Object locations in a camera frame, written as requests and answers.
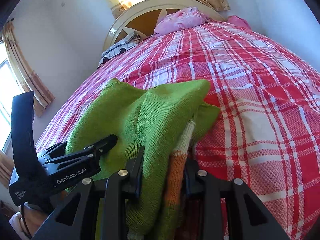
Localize green orange striped knit sweater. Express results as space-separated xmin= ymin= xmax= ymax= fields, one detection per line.
xmin=66 ymin=79 xmax=220 ymax=239

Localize pink clothing of person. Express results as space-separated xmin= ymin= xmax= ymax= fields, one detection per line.
xmin=9 ymin=212 xmax=29 ymax=240

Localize person's left hand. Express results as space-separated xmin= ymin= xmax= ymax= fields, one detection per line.
xmin=20 ymin=204 xmax=49 ymax=237

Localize yellow curtain at side window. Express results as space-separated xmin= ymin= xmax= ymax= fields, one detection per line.
xmin=2 ymin=21 xmax=55 ymax=117

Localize side window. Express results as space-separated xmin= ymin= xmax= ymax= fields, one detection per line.
xmin=0 ymin=41 xmax=22 ymax=152

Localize red white plaid bedspread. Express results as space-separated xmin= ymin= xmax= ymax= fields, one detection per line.
xmin=36 ymin=21 xmax=319 ymax=239

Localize white black patterned pillow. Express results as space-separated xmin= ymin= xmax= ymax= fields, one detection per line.
xmin=98 ymin=32 xmax=140 ymax=66

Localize cream wooden headboard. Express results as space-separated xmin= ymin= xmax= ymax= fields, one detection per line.
xmin=103 ymin=0 xmax=225 ymax=51

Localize pink floral pillow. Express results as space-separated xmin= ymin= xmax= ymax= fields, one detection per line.
xmin=154 ymin=7 xmax=212 ymax=37

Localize black cable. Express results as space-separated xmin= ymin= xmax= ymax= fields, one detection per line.
xmin=19 ymin=202 xmax=33 ymax=239

